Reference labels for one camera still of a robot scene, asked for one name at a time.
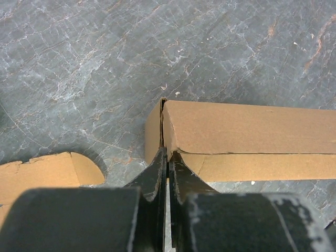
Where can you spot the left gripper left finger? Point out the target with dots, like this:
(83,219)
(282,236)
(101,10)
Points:
(128,218)

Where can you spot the large cardboard box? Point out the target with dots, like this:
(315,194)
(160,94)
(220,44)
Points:
(238,142)

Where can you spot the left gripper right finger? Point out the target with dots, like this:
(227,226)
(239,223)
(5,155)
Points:
(203,219)

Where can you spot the small cardboard box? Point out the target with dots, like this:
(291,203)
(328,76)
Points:
(66,169)

